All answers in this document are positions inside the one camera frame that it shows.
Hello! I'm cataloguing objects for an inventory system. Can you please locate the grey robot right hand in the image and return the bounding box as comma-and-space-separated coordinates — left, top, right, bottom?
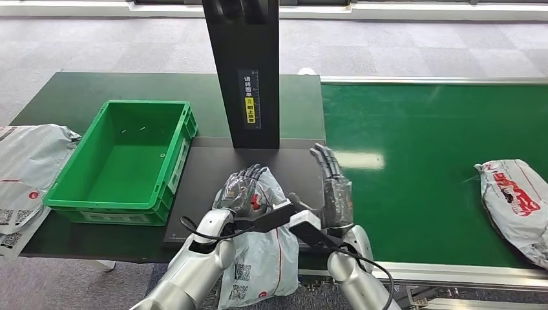
288, 143, 355, 230

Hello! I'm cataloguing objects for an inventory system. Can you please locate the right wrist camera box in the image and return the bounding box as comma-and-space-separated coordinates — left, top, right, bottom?
289, 209, 344, 250

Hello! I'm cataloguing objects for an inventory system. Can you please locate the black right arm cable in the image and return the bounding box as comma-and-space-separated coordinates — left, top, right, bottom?
338, 245, 395, 310

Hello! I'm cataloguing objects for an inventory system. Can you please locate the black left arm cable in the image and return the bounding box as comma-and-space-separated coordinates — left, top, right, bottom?
180, 216, 254, 242

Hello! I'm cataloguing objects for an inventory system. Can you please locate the dark green table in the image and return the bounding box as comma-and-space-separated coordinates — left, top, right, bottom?
9, 72, 326, 264

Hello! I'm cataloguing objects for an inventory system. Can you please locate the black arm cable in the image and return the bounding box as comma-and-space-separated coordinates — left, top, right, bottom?
180, 216, 254, 242
338, 245, 395, 310

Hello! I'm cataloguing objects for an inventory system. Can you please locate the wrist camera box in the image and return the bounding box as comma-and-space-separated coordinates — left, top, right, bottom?
289, 209, 344, 250
233, 200, 297, 234

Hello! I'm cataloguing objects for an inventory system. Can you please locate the poly mailer with QR codes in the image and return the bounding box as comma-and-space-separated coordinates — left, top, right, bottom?
0, 206, 52, 260

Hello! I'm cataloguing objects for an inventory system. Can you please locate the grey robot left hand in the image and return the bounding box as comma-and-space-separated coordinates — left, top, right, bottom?
220, 163, 268, 218

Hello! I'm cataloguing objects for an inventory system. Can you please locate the black scale column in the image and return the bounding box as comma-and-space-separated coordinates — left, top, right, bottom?
202, 0, 280, 150

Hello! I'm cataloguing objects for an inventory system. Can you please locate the green conveyor belt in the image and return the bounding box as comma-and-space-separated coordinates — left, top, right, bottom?
321, 83, 548, 271

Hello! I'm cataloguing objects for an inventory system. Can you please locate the grey poly mailer red print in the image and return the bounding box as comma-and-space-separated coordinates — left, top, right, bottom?
474, 159, 548, 271
213, 168, 300, 310

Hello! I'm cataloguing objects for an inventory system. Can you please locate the green plastic crate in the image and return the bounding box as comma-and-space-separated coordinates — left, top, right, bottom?
43, 99, 198, 227

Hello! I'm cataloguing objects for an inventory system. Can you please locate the black yellow ruler label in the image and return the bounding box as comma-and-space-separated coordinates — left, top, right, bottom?
238, 69, 262, 130

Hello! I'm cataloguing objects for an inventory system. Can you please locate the grey poly mailer package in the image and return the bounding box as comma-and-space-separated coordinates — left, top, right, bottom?
0, 124, 81, 235

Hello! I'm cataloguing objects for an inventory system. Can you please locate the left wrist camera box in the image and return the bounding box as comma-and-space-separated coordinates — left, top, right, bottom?
233, 200, 297, 234

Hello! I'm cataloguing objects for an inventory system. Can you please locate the black weighing scale platform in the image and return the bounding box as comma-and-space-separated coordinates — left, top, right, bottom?
162, 136, 326, 258

